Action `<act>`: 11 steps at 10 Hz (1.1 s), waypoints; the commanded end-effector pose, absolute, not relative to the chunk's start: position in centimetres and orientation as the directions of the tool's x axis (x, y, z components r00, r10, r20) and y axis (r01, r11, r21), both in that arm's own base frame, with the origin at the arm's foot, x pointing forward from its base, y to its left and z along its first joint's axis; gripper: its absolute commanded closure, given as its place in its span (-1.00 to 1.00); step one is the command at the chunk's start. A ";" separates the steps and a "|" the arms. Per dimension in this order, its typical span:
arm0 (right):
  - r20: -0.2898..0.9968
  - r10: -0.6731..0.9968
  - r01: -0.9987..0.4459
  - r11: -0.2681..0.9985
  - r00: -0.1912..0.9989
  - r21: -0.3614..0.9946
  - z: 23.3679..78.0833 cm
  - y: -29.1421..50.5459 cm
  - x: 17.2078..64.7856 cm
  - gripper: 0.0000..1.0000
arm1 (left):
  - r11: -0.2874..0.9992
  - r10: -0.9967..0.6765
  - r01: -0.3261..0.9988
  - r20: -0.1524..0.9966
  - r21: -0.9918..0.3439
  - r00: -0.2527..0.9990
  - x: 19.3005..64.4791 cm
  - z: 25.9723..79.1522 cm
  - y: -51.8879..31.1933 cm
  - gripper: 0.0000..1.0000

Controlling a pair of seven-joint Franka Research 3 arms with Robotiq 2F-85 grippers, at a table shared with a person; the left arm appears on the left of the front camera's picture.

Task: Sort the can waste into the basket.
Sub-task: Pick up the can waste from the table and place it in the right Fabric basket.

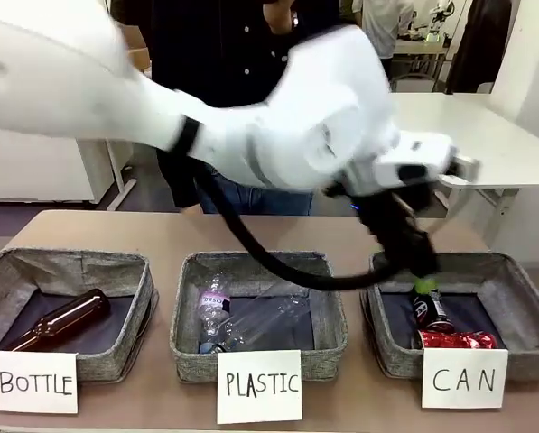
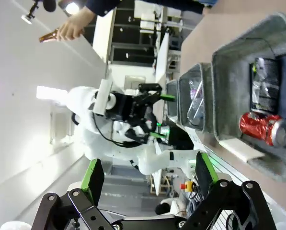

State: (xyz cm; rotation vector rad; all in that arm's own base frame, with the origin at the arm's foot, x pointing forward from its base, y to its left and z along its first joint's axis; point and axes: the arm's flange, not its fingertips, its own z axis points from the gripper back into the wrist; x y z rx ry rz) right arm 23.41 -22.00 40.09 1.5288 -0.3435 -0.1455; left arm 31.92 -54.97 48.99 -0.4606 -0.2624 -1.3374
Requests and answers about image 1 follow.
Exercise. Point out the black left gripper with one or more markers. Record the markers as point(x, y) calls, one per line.
point(395, 221)

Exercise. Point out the black drink can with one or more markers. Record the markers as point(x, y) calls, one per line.
point(431, 311)

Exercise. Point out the red crushed soda can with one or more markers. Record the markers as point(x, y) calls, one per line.
point(458, 340)

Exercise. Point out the clear plastic bottle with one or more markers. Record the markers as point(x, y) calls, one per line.
point(260, 322)

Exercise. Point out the clear bottle pink label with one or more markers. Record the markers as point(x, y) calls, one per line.
point(214, 306)

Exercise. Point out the brown glass bottle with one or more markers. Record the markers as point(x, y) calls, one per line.
point(57, 322)

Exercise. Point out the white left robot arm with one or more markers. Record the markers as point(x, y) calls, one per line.
point(296, 113)

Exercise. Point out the person's right forearm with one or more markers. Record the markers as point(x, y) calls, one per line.
point(179, 180)

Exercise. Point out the grey fabric basket can sign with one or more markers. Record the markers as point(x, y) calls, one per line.
point(386, 347)

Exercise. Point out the white paper sign CAN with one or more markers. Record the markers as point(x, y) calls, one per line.
point(465, 379)

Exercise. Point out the grey fabric basket plastic sign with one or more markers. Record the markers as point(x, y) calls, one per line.
point(192, 325)

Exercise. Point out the grey fabric basket bottle sign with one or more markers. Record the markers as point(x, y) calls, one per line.
point(115, 356)

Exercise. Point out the person's right hand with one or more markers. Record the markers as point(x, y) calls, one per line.
point(191, 210)

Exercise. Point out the white table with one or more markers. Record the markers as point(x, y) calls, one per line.
point(486, 131)

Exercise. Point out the grey chair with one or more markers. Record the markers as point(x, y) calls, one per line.
point(415, 83)

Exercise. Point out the white paper sign PLASTIC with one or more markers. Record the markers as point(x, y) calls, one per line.
point(260, 388)

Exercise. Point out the black hanging coat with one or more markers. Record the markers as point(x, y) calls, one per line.
point(479, 49)

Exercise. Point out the background person white shirt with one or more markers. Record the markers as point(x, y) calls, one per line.
point(388, 27)

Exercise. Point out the person in dark shirt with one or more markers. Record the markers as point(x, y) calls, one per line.
point(233, 49)

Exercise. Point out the white desk with legs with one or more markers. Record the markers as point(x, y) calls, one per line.
point(111, 171)

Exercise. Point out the flat closed cardboard box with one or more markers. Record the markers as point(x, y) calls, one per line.
point(140, 61)

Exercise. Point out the open cardboard box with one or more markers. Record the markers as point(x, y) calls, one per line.
point(136, 38)

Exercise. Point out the white paper sign BOTTLE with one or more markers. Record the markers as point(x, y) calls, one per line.
point(34, 383)

